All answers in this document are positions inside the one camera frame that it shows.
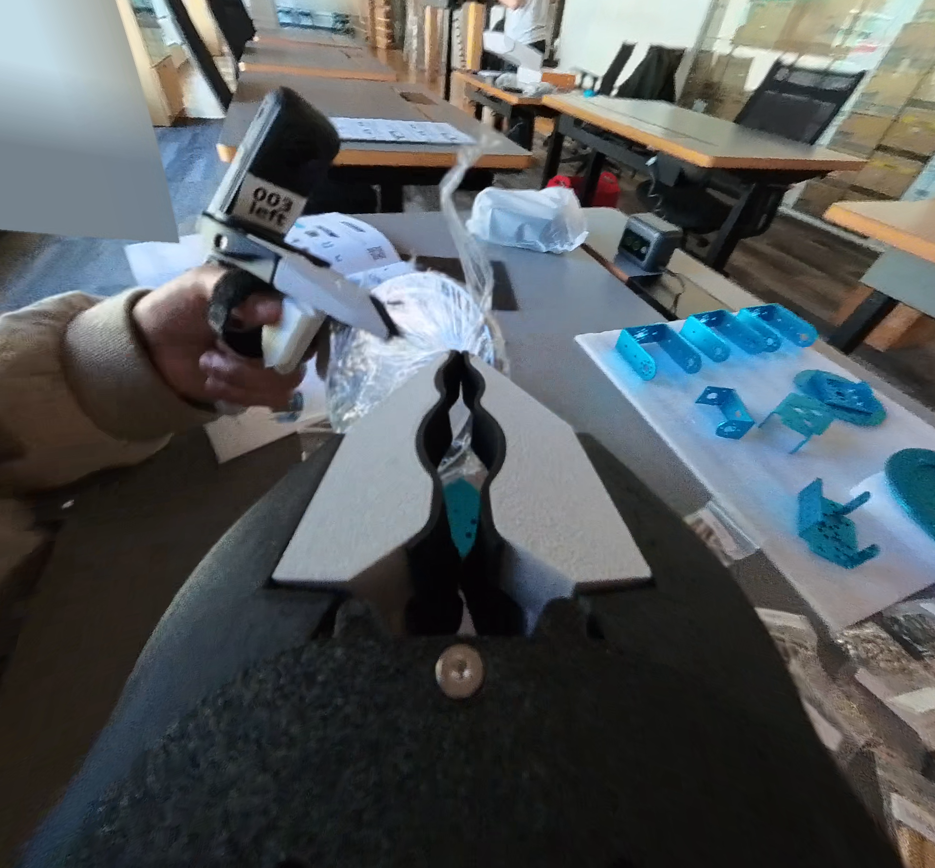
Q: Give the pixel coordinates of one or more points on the person's beige jacket torso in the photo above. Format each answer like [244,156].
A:
[87,568]

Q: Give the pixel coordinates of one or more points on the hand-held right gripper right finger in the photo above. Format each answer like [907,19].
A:
[562,510]

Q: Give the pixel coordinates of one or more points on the white foam sheet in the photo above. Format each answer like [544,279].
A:
[730,459]

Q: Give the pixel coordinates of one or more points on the person's left forearm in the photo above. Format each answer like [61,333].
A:
[66,386]

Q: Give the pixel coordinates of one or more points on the small blue U bracket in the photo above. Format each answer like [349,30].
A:
[825,532]

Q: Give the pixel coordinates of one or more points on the wooden-edged table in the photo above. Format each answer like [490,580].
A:
[694,130]
[365,108]

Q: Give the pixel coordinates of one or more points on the group of blue metal brackets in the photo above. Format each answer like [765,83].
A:
[657,353]

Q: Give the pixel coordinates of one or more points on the red bag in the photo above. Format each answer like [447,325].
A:
[603,189]

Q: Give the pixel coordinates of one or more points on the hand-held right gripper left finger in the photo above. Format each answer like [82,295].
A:
[365,510]

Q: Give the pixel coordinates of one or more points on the grey power supply unit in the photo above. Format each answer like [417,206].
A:
[646,240]

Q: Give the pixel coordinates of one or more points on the person's left hand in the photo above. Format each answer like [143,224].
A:
[175,327]

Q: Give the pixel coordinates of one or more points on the paper leaflet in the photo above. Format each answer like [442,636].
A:
[402,130]

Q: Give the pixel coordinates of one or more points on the black metal base plate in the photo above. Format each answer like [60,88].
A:
[504,291]

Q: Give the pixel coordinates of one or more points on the assembly manual booklet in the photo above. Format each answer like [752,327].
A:
[350,240]

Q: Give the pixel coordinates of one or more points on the white plastic bag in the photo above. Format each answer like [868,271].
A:
[526,218]

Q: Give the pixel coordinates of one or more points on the black office chair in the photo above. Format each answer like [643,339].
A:
[803,101]

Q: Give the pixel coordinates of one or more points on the blue round metal disc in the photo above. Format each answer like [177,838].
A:
[461,517]

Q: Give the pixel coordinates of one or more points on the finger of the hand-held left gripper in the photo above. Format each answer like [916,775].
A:
[329,295]

